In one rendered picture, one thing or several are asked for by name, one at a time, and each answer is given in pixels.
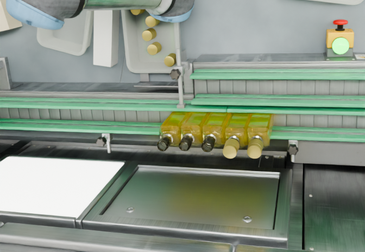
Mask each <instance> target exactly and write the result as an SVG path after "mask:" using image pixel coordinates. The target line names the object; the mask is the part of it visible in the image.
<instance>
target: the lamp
mask: <svg viewBox="0 0 365 252"><path fill-rule="evenodd" d="M332 49H333V51H334V52H335V53H337V54H344V53H345V52H347V50H348V49H349V42H348V40H347V39H346V38H344V37H338V38H336V39H334V40H333V42H332Z"/></svg>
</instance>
